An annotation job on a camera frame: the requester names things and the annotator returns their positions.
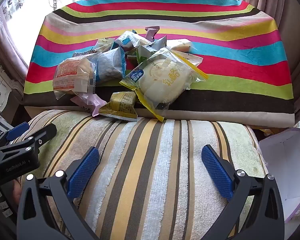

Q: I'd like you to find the white cardboard box purple edge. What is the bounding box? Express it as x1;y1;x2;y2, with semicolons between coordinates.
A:
259;127;300;224

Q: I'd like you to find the olive yellow snack packet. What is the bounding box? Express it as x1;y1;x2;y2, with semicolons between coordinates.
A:
99;92;138;122

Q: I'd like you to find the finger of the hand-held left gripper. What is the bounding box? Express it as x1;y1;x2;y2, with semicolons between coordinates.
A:
0;123;57;160
5;122;30;140

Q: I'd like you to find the clear bread packet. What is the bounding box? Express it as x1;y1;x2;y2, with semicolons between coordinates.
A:
169;39;192;53

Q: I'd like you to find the white nut packet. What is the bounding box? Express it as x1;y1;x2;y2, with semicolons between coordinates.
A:
94;38;115;53

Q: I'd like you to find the green pea snack packet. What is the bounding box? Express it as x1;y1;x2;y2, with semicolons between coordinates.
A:
136;45;157;64

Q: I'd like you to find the orange print bread packet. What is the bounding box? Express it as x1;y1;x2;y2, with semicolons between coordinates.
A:
52;57;97;100

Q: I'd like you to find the small blue puffed snack packet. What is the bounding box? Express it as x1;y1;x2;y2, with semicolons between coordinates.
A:
114;31;150;50

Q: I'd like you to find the lilac snack packet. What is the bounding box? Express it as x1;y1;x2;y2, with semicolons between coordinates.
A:
70;94;107;117
145;26;160;42

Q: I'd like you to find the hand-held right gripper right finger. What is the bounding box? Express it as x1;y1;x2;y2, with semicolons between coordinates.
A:
201;144;287;240

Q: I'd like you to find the grey blue snack packet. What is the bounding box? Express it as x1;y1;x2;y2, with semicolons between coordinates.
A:
140;36;167;53

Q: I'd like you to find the colourful striped tablecloth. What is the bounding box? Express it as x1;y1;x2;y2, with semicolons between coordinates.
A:
23;0;296;130

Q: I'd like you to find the round bread packet yellow edge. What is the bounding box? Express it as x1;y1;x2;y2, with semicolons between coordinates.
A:
119;47;208;122

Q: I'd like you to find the large blue cartoon snack packet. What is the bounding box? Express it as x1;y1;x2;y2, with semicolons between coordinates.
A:
86;47;127;84

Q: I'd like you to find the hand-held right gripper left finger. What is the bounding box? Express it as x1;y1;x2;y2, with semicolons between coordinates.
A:
16;146;100;240

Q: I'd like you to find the dark striped snack packet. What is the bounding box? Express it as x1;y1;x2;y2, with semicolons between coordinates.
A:
72;49;97;57

